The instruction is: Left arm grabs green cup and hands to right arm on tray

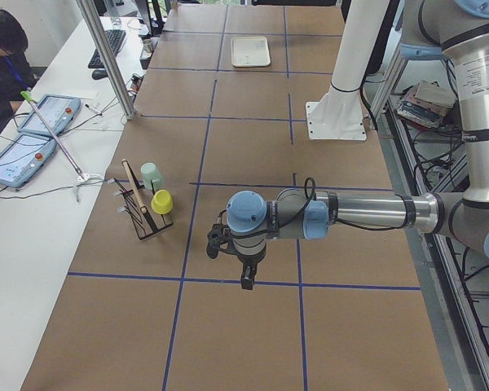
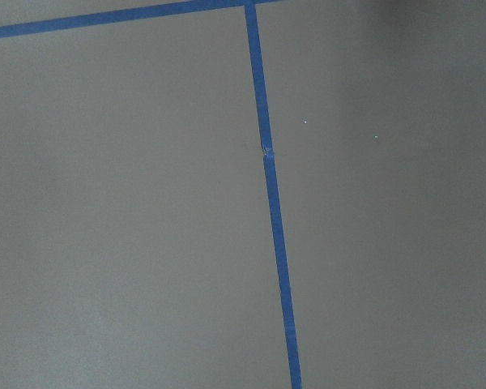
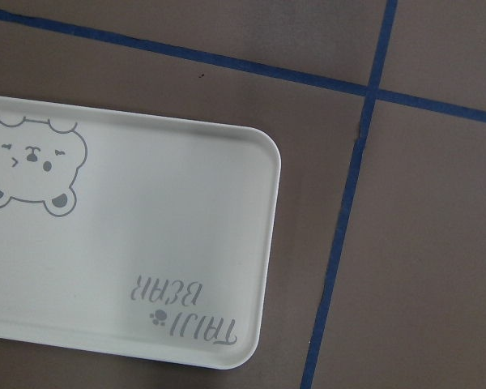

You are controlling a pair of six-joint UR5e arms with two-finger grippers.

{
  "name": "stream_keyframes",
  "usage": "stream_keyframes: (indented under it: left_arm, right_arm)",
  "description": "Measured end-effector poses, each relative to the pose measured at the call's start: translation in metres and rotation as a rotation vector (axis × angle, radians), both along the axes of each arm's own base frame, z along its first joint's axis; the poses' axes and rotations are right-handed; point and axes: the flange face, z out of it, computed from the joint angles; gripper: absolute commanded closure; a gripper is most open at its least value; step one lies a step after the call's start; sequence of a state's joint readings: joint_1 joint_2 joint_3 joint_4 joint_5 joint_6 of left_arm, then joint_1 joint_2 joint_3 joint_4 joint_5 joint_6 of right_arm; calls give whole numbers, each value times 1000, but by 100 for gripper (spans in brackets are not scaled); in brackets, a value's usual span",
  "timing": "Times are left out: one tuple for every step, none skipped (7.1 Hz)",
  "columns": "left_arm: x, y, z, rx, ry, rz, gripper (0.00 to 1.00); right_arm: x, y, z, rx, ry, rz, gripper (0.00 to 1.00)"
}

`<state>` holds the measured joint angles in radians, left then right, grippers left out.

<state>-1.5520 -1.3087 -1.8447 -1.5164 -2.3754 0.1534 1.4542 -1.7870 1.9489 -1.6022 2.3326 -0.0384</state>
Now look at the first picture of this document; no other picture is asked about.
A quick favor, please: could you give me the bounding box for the metal rod green tip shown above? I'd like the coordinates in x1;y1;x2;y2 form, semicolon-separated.
20;90;90;182

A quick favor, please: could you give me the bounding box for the black keyboard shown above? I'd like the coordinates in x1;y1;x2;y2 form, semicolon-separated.
87;29;128;69

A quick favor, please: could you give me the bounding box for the person in black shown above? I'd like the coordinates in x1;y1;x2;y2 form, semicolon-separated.
0;9;37;133

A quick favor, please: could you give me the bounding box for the lower teach pendant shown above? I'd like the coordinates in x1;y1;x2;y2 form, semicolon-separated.
0;134;56;188

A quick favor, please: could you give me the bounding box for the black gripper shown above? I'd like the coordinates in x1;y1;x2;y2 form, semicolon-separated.
239;257;258;290

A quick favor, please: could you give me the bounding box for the green cup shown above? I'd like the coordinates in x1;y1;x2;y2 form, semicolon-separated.
140;162;164;192

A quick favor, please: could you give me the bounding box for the black marker pen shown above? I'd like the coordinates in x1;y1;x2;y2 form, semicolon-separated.
84;103;103;116

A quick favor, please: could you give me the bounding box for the aluminium frame post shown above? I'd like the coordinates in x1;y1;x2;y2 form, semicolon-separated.
77;0;136;121

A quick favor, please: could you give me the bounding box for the stack of books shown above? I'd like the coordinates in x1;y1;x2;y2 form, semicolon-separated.
396;81;457;128

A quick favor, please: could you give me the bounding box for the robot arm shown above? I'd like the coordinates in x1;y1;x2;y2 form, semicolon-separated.
207;1;489;289

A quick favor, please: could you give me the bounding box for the teach pendant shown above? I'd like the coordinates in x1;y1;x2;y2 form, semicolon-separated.
17;94;81;137
0;134;56;188

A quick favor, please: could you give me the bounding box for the small metal cup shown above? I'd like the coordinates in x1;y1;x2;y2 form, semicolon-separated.
142;38;153;53

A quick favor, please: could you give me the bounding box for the yellow cup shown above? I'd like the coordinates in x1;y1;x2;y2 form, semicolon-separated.
151;189;174;215

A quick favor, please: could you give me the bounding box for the black wire cup rack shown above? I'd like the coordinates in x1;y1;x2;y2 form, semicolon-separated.
108;159;174;240

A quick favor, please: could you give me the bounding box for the black computer mouse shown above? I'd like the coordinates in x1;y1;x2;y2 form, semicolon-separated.
91;68;108;81

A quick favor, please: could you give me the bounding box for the cream bear tray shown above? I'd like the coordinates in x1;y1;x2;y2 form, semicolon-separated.
231;36;271;68

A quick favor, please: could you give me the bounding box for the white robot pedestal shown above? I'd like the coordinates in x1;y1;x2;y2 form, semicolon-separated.
306;0;392;141

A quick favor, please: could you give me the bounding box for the upper teach pendant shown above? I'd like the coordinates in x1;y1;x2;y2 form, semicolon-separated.
17;94;81;137

